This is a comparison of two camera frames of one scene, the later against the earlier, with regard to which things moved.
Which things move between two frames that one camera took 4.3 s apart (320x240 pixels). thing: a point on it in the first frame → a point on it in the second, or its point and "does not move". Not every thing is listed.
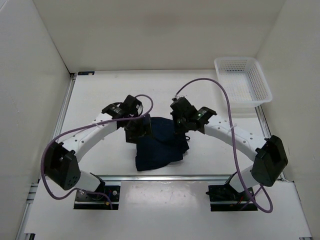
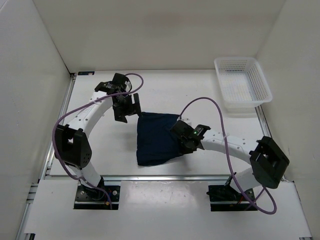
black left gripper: (143, 131) → (133, 109)
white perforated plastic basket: (245, 82) does not move
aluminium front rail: (165, 178) does not move
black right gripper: (178, 130) → (186, 150)
